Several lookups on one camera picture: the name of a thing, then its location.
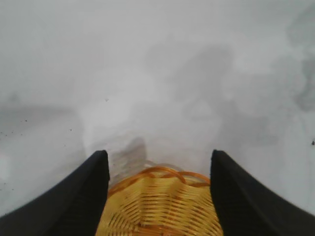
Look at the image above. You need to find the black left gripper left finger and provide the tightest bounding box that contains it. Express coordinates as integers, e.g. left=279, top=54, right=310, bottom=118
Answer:
left=0, top=150, right=110, bottom=236

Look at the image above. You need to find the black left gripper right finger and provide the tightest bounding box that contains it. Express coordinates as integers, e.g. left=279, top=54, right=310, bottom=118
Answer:
left=210, top=149, right=315, bottom=236

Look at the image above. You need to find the yellow woven plastic basket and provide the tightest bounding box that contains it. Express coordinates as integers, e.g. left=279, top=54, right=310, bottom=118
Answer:
left=94, top=166, right=224, bottom=236

